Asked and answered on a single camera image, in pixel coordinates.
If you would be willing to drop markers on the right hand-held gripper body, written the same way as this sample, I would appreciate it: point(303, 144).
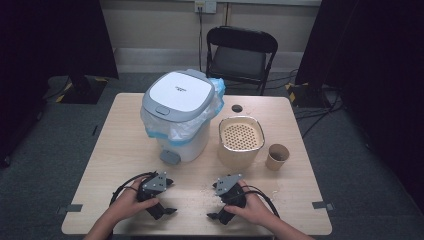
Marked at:
point(228, 185)

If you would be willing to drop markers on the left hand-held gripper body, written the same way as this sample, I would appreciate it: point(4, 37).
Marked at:
point(156, 183)

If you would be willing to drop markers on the brown paper cup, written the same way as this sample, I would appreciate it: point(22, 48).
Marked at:
point(276, 156)

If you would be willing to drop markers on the white pedal trash can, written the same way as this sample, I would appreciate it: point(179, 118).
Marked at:
point(180, 91)

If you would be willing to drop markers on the person's left hand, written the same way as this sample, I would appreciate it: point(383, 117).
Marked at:
point(128, 203)

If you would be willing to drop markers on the person's right hand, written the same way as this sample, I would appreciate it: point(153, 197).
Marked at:
point(253, 210)

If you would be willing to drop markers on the scattered crumbs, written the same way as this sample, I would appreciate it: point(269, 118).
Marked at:
point(210, 196)

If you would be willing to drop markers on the spilled liquid puddle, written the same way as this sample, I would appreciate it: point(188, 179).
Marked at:
point(275, 194)

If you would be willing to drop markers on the beige bucket with strainer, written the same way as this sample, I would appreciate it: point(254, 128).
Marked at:
point(240, 136)

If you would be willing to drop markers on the white plastic trash bag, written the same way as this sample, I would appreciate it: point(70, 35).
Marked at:
point(186, 128)

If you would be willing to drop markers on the black stand base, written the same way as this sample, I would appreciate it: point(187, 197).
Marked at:
point(83, 90)
point(305, 95)

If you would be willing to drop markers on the black folding chair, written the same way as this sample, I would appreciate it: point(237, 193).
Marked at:
point(238, 61)

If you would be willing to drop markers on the black curtain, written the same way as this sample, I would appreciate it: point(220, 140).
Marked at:
point(376, 66)
point(50, 40)

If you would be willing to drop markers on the white wall socket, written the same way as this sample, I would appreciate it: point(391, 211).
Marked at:
point(205, 6)

